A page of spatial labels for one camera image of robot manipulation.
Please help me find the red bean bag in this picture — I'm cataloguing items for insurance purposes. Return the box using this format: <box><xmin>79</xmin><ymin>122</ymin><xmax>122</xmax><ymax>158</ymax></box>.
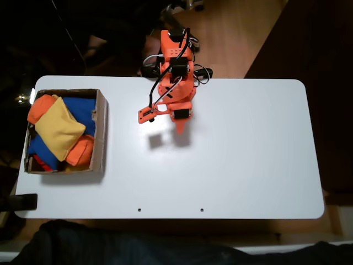
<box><xmin>33</xmin><ymin>154</ymin><xmax>53</xmax><ymax>172</ymax></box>

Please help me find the dark brown furniture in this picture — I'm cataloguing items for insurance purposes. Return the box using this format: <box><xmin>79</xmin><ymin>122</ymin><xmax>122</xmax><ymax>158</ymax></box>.
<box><xmin>244</xmin><ymin>0</ymin><xmax>353</xmax><ymax>198</ymax></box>

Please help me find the cardboard box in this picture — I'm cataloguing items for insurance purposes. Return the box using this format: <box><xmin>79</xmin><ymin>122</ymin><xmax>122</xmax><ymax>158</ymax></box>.
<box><xmin>24</xmin><ymin>88</ymin><xmax>109</xmax><ymax>175</ymax></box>

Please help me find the orange gripper camera mount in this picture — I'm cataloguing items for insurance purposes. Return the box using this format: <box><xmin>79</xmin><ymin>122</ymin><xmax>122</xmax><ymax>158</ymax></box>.
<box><xmin>137</xmin><ymin>102</ymin><xmax>168</xmax><ymax>124</ymax></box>

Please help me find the blue bean bag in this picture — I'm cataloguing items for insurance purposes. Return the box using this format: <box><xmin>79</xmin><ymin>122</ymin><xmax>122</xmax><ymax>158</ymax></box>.
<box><xmin>27</xmin><ymin>134</ymin><xmax>60</xmax><ymax>171</ymax></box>
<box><xmin>62</xmin><ymin>96</ymin><xmax>97</xmax><ymax>137</ymax></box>

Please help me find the white cable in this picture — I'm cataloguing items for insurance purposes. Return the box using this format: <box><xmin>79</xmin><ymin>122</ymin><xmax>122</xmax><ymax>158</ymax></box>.
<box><xmin>143</xmin><ymin>54</ymin><xmax>164</xmax><ymax>68</ymax></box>

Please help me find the large yellow bean bag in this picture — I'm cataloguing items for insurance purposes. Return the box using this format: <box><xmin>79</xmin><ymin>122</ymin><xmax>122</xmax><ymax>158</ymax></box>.
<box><xmin>34</xmin><ymin>96</ymin><xmax>87</xmax><ymax>162</ymax></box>

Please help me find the office chair base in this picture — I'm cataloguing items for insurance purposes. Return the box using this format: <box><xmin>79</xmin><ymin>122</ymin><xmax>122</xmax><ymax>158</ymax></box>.
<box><xmin>162</xmin><ymin>0</ymin><xmax>206</xmax><ymax>17</ymax></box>

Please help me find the person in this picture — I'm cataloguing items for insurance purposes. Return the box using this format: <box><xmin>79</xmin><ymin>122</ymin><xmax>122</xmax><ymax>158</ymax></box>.
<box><xmin>10</xmin><ymin>219</ymin><xmax>353</xmax><ymax>265</ymax></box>

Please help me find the orange bean bag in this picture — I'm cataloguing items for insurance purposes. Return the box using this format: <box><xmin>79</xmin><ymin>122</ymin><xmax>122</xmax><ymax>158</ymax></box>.
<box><xmin>26</xmin><ymin>94</ymin><xmax>57</xmax><ymax>125</ymax></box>
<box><xmin>66</xmin><ymin>134</ymin><xmax>95</xmax><ymax>167</ymax></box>

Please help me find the black flat table clamp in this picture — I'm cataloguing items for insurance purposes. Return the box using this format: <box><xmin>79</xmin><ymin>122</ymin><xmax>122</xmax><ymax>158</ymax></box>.
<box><xmin>0</xmin><ymin>193</ymin><xmax>38</xmax><ymax>213</ymax></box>

